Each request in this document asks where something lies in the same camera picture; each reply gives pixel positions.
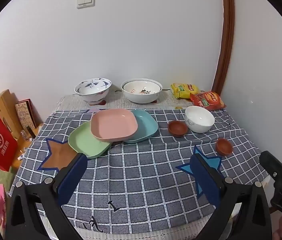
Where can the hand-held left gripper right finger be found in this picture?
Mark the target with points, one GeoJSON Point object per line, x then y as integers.
{"type": "Point", "coordinates": [207, 180]}

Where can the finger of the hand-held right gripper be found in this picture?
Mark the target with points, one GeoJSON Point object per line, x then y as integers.
{"type": "Point", "coordinates": [272, 163]}

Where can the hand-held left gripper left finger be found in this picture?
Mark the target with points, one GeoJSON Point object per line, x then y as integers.
{"type": "Point", "coordinates": [71, 178]}

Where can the small brown bowl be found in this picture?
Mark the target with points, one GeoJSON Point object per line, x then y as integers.
{"type": "Point", "coordinates": [178, 130]}
{"type": "Point", "coordinates": [224, 148]}

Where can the green square plate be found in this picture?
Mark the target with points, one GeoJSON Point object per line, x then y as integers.
{"type": "Point", "coordinates": [85, 142]}

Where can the plain white bowl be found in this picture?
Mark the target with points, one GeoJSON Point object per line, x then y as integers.
{"type": "Point", "coordinates": [201, 125]}

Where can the grey checkered tablecloth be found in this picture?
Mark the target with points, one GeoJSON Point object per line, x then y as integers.
{"type": "Point", "coordinates": [143, 170]}

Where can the pink square plate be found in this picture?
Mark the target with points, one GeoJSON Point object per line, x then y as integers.
{"type": "Point", "coordinates": [113, 125]}

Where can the patterned brown box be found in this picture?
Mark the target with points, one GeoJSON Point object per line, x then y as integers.
{"type": "Point", "coordinates": [25, 115]}

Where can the red snack bag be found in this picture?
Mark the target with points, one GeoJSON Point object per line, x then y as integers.
{"type": "Point", "coordinates": [208, 100]}

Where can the teal square plate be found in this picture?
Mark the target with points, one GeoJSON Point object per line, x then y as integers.
{"type": "Point", "coordinates": [146, 128]}

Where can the white patterned table cover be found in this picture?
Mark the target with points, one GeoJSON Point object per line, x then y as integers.
{"type": "Point", "coordinates": [114, 104]}

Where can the blue floral white bowl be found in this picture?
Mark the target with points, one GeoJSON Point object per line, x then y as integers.
{"type": "Point", "coordinates": [93, 92]}

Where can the yellow snack bag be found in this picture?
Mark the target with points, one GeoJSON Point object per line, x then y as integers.
{"type": "Point", "coordinates": [181, 90]}

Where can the wooden shelf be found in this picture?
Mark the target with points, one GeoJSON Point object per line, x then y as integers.
{"type": "Point", "coordinates": [5, 100]}

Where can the large white printed bowl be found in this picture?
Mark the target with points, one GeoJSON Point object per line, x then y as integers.
{"type": "Point", "coordinates": [141, 97]}

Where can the brown wooden door frame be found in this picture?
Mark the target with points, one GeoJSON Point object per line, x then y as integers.
{"type": "Point", "coordinates": [227, 30]}

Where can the white light switch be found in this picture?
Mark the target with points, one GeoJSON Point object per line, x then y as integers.
{"type": "Point", "coordinates": [85, 0]}

